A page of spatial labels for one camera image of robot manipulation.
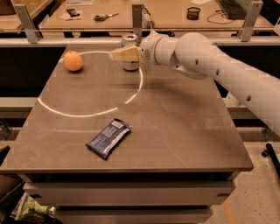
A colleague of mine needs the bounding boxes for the yellow foam-padded gripper finger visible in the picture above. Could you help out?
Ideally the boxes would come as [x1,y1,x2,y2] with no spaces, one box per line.
[108,45,141,62]

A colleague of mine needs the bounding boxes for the black bar on floor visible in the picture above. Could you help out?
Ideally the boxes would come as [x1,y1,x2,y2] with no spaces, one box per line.
[262,143,280,178]

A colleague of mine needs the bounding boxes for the grey drawer cabinet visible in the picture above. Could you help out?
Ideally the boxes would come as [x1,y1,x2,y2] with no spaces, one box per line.
[24,180,235,224]

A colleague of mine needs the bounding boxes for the green snack bag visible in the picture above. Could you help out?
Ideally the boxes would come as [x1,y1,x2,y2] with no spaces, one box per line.
[15,192,56,224]

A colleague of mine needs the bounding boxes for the silver green 7up can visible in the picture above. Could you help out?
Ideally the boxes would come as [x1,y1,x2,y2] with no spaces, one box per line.
[122,33,139,72]

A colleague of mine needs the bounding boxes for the orange fruit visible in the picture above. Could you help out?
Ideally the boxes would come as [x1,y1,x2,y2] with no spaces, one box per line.
[63,51,83,72]

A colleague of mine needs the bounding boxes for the black mesh pen cup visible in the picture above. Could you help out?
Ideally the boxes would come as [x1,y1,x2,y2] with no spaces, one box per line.
[186,7,200,20]

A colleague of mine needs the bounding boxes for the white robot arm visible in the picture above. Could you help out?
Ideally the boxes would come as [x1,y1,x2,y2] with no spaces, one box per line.
[109,31,280,135]

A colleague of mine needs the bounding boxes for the black phone on paper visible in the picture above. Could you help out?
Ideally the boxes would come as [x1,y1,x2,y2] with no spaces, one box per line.
[66,9,80,18]

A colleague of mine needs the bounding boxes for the black cable on desk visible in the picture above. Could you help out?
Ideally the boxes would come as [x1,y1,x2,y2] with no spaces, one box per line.
[206,10,236,25]

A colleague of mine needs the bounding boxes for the scissors with dark handles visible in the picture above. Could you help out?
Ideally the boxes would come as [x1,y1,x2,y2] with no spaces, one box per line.
[94,13,120,22]

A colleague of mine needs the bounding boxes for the black keyboard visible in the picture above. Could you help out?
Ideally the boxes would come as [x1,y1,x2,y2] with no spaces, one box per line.
[215,0,247,20]

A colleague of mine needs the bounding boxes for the white power strip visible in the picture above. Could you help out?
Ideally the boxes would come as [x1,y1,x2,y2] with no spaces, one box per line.
[142,7,155,29]

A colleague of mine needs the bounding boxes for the blue snack packet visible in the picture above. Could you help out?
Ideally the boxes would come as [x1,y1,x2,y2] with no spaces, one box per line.
[86,118,131,160]

